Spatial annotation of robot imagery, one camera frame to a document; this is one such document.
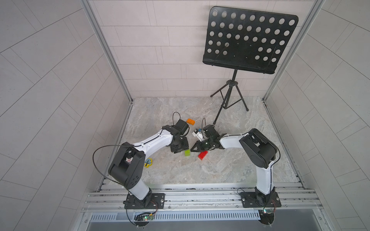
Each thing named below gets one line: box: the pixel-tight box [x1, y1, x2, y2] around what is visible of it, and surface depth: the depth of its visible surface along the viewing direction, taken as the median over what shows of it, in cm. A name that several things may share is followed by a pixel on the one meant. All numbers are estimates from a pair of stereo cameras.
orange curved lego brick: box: [185, 118, 196, 126], surface depth 104 cm
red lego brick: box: [197, 150, 209, 161], surface depth 88 cm
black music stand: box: [202, 6, 299, 125], surface depth 69 cm
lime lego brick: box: [184, 149, 191, 157], surface depth 86 cm
